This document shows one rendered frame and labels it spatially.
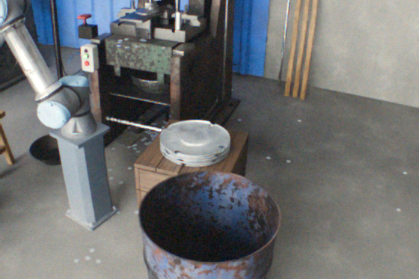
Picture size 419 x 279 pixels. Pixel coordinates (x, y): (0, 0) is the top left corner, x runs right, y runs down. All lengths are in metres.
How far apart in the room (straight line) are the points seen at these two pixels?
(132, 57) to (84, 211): 0.82
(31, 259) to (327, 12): 2.57
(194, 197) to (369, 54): 2.16
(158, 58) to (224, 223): 0.94
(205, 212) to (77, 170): 0.57
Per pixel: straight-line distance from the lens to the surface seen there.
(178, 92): 2.04
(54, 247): 1.87
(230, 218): 1.51
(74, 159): 1.72
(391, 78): 3.35
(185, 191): 1.43
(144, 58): 2.14
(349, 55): 3.29
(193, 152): 1.65
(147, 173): 1.68
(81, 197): 1.83
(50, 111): 1.51
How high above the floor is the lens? 1.29
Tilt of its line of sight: 29 degrees down
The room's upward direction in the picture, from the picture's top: 2 degrees clockwise
